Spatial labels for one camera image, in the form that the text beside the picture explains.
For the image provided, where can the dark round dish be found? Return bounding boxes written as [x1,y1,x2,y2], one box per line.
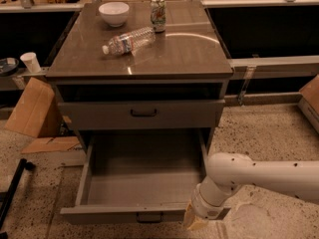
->
[0,58,19,77]

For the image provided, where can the white ceramic bowl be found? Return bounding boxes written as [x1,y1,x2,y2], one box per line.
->
[99,2,130,27]

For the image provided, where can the grey drawer cabinet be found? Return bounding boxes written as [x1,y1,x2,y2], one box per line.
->
[47,1,233,147]

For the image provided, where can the green white soda can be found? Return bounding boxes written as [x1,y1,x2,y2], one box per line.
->
[151,0,165,33]

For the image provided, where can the black metal stand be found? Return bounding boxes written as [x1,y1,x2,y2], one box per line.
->
[0,158,35,239]

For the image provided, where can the cardboard box at right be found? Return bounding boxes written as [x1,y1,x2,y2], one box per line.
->
[298,75,319,133]

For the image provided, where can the white paper cup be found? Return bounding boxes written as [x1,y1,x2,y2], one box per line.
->
[20,52,41,73]

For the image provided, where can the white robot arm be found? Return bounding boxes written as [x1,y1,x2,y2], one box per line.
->
[183,152,319,230]

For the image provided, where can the flat cardboard piece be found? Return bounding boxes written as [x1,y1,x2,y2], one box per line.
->
[22,136,79,154]

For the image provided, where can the clear plastic water bottle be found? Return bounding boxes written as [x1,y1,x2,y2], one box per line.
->
[102,27,156,56]

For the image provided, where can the grey drawer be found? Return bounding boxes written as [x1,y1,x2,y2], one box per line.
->
[58,101,224,130]
[60,127,232,225]

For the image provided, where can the grey top drawer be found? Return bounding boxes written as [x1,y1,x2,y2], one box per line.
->
[58,101,224,130]

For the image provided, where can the upright brown cardboard box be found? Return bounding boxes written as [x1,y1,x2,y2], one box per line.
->
[5,78,62,137]

